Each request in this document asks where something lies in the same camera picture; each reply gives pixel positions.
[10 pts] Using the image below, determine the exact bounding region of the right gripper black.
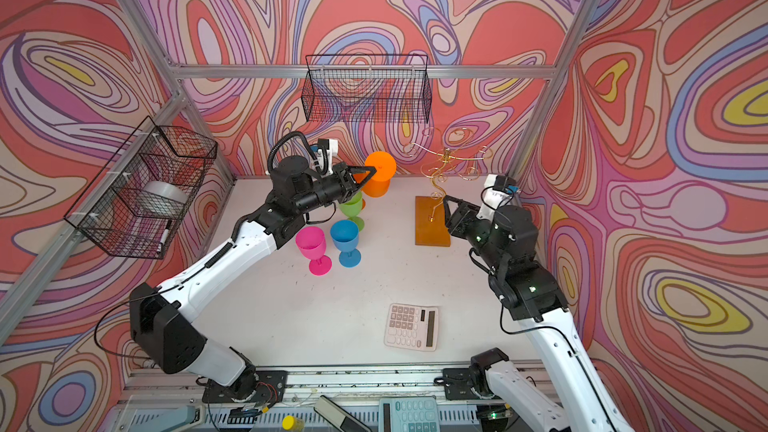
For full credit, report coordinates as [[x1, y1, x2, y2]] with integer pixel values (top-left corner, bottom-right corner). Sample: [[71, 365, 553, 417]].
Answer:
[[443, 194, 505, 274]]

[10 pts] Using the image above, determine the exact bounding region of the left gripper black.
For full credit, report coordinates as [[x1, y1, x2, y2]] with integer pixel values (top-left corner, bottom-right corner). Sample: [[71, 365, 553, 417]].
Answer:
[[291, 165, 376, 219]]

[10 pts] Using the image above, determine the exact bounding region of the orange wine glass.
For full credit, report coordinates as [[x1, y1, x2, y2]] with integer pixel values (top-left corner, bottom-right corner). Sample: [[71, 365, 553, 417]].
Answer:
[[363, 151, 397, 198]]

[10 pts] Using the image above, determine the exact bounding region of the green wine glass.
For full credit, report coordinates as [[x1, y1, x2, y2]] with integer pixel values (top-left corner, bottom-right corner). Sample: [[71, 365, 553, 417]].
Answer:
[[339, 192, 365, 231]]

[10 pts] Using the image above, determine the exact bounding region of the gold wire rack wooden base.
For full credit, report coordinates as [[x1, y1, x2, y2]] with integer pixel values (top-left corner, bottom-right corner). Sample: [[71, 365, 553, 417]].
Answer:
[[405, 126, 493, 247]]

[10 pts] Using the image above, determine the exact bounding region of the blue wine glass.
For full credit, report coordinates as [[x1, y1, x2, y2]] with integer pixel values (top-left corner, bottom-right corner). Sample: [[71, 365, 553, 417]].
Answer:
[[330, 220, 362, 268]]

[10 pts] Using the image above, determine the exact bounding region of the magenta wine glass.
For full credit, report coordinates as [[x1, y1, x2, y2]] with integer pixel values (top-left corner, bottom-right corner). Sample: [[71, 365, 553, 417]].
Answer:
[[295, 226, 332, 276]]

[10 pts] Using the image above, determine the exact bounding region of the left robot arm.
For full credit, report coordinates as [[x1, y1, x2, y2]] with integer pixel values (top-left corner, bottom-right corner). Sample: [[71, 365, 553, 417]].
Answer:
[[128, 132, 377, 402]]

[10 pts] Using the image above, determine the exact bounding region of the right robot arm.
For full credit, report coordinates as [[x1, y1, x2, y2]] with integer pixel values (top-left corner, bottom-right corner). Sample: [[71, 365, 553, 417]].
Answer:
[[443, 196, 632, 431]]

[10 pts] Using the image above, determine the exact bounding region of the pink calculator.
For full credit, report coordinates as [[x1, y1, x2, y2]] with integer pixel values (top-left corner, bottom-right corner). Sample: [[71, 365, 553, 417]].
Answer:
[[384, 303, 439, 352]]

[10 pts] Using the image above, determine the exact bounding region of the silver tape roll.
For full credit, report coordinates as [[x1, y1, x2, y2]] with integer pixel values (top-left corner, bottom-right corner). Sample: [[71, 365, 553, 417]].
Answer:
[[142, 181, 188, 203]]

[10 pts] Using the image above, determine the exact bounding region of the marker pen in basket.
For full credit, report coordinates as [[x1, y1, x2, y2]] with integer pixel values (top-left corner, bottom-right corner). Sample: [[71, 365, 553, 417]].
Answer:
[[156, 219, 172, 256]]

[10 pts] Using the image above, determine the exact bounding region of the teal calculator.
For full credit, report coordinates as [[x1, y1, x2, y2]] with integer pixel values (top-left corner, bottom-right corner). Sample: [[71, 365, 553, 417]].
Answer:
[[378, 397, 440, 432]]

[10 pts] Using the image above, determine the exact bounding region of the black phone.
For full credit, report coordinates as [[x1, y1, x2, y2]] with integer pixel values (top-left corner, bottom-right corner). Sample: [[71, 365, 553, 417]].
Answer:
[[313, 395, 372, 432]]

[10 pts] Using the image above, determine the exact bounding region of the black wire basket back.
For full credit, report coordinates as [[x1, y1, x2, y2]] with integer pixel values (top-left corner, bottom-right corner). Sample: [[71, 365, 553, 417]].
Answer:
[[301, 53, 432, 124]]

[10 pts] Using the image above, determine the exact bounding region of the black wire basket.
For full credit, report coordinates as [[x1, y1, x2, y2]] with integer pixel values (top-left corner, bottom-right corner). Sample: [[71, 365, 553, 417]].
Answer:
[[64, 117, 218, 260], [301, 53, 432, 124]]

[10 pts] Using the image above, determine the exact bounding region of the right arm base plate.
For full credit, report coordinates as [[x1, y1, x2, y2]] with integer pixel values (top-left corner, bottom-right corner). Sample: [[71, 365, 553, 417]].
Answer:
[[435, 367, 480, 401]]

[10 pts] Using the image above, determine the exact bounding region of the black wire basket left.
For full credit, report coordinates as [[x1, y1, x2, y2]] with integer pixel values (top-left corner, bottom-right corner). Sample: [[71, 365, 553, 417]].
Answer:
[[64, 117, 218, 260]]

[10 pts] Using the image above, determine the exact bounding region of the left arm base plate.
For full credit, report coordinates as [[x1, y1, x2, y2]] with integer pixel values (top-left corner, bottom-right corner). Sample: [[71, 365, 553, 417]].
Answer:
[[202, 369, 288, 406]]

